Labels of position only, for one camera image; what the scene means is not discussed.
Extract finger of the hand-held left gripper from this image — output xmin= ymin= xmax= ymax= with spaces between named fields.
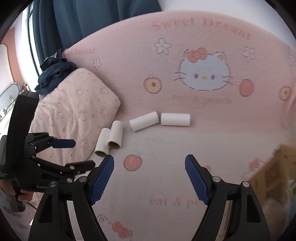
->
xmin=26 ymin=133 xmax=76 ymax=153
xmin=31 ymin=156 xmax=96 ymax=184

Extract brown cardboard box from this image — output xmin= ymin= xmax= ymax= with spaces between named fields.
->
xmin=240 ymin=144 xmax=296 ymax=232

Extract dark blue clothes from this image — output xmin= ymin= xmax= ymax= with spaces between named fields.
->
xmin=35 ymin=49 xmax=77 ymax=95

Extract dark window frame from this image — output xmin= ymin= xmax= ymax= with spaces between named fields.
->
xmin=25 ymin=5 xmax=42 ymax=77

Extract white metal rack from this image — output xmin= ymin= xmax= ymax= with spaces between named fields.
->
xmin=0 ymin=83 xmax=20 ymax=116

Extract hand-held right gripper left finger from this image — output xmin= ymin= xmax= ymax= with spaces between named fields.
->
xmin=29 ymin=155 xmax=115 ymax=241

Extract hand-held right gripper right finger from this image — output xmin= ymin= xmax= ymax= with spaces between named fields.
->
xmin=185 ymin=154 xmax=271 ymax=241

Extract pink printed blanket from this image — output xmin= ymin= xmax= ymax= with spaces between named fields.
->
xmin=0 ymin=10 xmax=296 ymax=241

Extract person's left hand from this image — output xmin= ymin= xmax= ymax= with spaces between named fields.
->
xmin=0 ymin=179 xmax=31 ymax=202

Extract blue curtain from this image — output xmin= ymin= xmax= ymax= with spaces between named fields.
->
xmin=28 ymin=0 xmax=162 ymax=70

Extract white cardboard tube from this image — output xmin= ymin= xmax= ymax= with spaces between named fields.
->
xmin=95 ymin=128 xmax=111 ymax=157
xmin=129 ymin=111 xmax=160 ymax=132
xmin=108 ymin=120 xmax=123 ymax=149
xmin=161 ymin=113 xmax=191 ymax=127

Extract pink printed pillow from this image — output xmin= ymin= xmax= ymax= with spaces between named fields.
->
xmin=30 ymin=68 xmax=121 ymax=167

